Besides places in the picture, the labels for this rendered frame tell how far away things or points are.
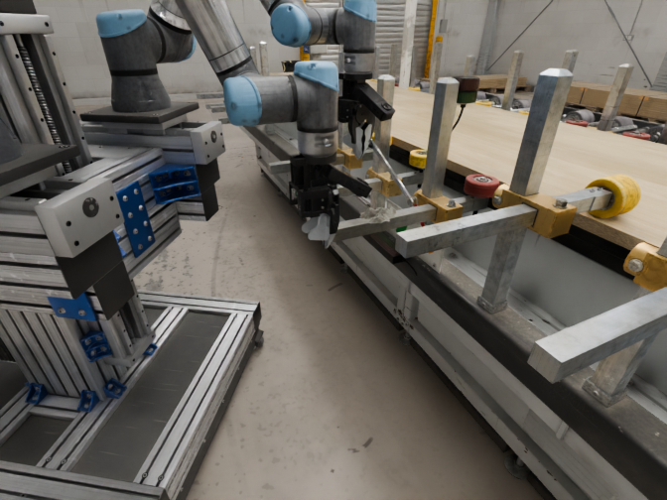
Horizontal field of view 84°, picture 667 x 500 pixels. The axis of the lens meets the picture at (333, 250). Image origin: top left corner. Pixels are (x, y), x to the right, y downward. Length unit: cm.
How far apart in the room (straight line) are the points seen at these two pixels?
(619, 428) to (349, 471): 86
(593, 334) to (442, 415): 113
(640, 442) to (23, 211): 101
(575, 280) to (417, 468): 79
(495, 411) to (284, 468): 71
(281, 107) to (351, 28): 38
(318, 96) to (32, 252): 54
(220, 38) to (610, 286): 90
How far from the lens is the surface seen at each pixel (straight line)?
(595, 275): 97
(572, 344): 44
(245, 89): 64
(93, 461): 133
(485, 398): 142
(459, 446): 149
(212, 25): 75
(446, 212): 89
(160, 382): 143
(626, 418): 79
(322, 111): 67
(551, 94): 71
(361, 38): 97
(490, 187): 97
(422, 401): 157
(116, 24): 116
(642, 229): 91
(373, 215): 84
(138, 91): 116
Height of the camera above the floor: 122
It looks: 31 degrees down
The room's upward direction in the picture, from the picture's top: straight up
